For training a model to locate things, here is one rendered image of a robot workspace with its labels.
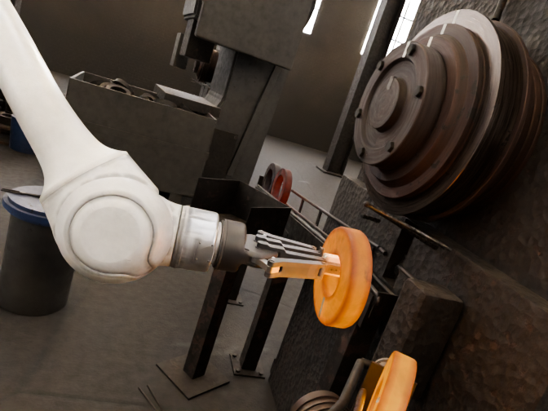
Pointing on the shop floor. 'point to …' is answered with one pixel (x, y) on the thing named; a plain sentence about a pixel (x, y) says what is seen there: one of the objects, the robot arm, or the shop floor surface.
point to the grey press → (239, 72)
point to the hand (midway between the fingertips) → (342, 267)
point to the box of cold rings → (145, 130)
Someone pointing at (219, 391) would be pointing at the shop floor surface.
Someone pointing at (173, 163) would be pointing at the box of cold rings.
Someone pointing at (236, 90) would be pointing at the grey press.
